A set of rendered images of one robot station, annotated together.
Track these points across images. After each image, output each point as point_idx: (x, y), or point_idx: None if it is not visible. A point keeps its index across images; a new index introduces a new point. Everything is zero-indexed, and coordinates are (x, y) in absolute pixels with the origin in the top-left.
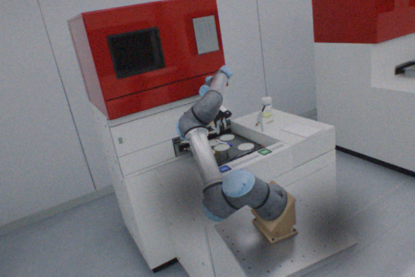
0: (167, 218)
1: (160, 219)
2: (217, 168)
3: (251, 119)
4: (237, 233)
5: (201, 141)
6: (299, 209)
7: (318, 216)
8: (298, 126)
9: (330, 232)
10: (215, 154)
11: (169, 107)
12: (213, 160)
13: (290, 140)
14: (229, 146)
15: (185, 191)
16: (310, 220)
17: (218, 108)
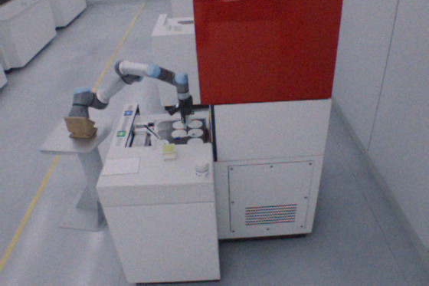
0: None
1: None
2: (103, 90)
3: (192, 154)
4: (97, 122)
5: (116, 77)
6: (79, 146)
7: (66, 148)
8: (129, 167)
9: (54, 146)
10: (170, 126)
11: None
12: (107, 87)
13: (116, 151)
14: (173, 136)
15: (158, 116)
16: (67, 144)
17: (115, 70)
